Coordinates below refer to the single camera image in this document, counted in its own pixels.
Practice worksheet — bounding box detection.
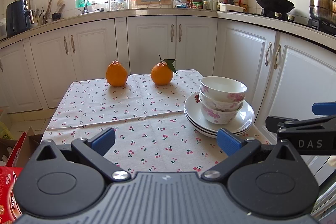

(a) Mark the orange with green leaf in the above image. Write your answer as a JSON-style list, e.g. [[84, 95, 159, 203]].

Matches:
[[151, 54, 177, 85]]

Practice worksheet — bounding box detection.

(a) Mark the bunch of kitchen utensils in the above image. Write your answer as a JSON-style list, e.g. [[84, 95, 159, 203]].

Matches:
[[34, 0, 66, 25]]

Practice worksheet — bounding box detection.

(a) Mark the yellow plastic bag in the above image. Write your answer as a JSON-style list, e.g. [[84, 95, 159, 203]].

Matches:
[[0, 122, 13, 140]]

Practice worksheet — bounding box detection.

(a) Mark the black wok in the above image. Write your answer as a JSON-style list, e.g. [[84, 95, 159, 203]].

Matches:
[[235, 0, 295, 17]]

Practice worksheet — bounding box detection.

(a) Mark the white pink floral bowl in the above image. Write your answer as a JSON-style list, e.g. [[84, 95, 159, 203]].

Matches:
[[201, 102, 243, 125], [200, 76, 248, 102], [199, 92, 246, 112]]

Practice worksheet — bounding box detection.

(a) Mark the black air fryer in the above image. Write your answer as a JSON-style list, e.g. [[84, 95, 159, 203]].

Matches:
[[6, 0, 34, 38]]

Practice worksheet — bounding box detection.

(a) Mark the kitchen countertop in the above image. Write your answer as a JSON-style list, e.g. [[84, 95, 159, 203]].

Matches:
[[0, 7, 336, 51]]

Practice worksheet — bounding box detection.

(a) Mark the metal faucet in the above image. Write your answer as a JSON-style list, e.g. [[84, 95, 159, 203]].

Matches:
[[66, 0, 89, 14]]

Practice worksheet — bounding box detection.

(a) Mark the cherry print tablecloth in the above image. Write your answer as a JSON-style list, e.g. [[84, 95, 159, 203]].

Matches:
[[42, 70, 271, 174]]

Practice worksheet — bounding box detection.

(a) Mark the gas stove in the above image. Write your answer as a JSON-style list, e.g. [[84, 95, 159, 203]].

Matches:
[[260, 11, 336, 36]]

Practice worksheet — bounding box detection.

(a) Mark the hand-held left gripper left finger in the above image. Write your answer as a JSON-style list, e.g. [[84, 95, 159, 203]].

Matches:
[[25, 127, 132, 183]]

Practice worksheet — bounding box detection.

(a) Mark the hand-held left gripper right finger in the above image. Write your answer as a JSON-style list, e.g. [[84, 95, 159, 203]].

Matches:
[[201, 128, 310, 183]]

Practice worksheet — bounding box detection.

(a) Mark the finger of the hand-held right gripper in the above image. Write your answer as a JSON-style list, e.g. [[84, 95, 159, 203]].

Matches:
[[312, 102, 336, 115], [266, 115, 336, 132]]

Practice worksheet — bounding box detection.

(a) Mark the white tray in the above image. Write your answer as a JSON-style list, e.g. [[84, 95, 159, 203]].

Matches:
[[219, 3, 244, 12]]

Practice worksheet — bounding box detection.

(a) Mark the steel pot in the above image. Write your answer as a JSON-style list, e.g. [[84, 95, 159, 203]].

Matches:
[[304, 0, 336, 26]]

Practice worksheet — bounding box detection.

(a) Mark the red printed box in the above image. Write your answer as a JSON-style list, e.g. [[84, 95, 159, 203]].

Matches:
[[0, 131, 29, 224]]

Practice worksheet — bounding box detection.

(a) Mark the bumpy orange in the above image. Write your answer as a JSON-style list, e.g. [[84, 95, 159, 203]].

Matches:
[[106, 60, 128, 87]]

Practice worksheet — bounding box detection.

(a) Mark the cardboard box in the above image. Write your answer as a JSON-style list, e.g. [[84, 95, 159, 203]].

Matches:
[[0, 109, 44, 167]]

